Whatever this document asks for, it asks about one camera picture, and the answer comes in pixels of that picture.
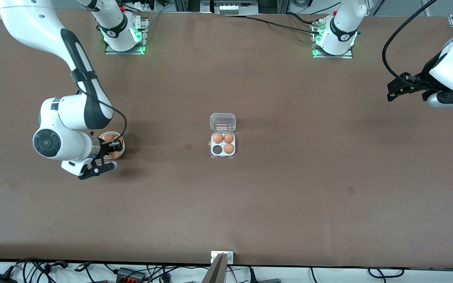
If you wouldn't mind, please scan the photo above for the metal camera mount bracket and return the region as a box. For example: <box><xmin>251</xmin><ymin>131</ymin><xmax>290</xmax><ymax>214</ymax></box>
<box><xmin>211</xmin><ymin>251</ymin><xmax>234</xmax><ymax>265</ymax></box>

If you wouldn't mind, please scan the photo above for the grey camera mount bar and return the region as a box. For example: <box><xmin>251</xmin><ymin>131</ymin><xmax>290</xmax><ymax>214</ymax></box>
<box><xmin>201</xmin><ymin>253</ymin><xmax>229</xmax><ymax>283</ymax></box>

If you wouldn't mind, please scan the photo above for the thin grey base cable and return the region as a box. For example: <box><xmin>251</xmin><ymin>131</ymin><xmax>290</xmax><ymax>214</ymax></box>
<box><xmin>146</xmin><ymin>11</ymin><xmax>162</xmax><ymax>30</ymax></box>

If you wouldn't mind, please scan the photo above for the black cable plug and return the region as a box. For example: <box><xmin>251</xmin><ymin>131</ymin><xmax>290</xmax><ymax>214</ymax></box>
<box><xmin>42</xmin><ymin>260</ymin><xmax>69</xmax><ymax>272</ymax></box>

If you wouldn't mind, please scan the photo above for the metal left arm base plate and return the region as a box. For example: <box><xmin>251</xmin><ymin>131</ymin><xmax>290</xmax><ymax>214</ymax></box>
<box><xmin>312</xmin><ymin>19</ymin><xmax>354</xmax><ymax>59</ymax></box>

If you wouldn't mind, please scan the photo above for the orange black connector block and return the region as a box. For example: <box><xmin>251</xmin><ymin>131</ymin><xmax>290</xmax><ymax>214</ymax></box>
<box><xmin>116</xmin><ymin>267</ymin><xmax>147</xmax><ymax>282</ymax></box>

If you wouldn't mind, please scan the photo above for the clear plastic egg box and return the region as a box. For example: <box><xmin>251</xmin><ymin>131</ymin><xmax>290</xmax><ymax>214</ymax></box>
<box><xmin>207</xmin><ymin>113</ymin><xmax>237</xmax><ymax>160</ymax></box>

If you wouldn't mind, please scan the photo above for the white round bowl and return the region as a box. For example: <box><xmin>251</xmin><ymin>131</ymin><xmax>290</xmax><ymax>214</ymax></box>
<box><xmin>98</xmin><ymin>131</ymin><xmax>126</xmax><ymax>161</ymax></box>

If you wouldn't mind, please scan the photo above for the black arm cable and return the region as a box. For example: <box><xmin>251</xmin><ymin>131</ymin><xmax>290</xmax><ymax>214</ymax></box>
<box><xmin>78</xmin><ymin>88</ymin><xmax>128</xmax><ymax>139</ymax></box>
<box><xmin>382</xmin><ymin>0</ymin><xmax>438</xmax><ymax>85</ymax></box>

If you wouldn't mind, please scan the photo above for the grey control device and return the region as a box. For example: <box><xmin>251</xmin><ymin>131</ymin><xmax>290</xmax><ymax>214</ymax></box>
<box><xmin>201</xmin><ymin>0</ymin><xmax>259</xmax><ymax>15</ymax></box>

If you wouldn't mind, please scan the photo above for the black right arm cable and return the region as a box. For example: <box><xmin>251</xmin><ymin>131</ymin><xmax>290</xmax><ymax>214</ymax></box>
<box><xmin>78</xmin><ymin>88</ymin><xmax>128</xmax><ymax>139</ymax></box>

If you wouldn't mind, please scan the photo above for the long black table cable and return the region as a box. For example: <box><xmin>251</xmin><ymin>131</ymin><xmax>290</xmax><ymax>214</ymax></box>
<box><xmin>222</xmin><ymin>14</ymin><xmax>322</xmax><ymax>34</ymax></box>

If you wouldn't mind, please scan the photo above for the black looped floor cable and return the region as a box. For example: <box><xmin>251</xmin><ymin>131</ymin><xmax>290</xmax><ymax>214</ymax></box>
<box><xmin>368</xmin><ymin>267</ymin><xmax>405</xmax><ymax>278</ymax></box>

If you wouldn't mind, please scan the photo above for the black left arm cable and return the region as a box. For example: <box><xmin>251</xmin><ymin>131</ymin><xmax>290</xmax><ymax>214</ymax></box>
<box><xmin>382</xmin><ymin>0</ymin><xmax>438</xmax><ymax>85</ymax></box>

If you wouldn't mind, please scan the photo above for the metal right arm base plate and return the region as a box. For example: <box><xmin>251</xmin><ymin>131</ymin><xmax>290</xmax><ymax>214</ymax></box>
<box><xmin>105</xmin><ymin>17</ymin><xmax>145</xmax><ymax>55</ymax></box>

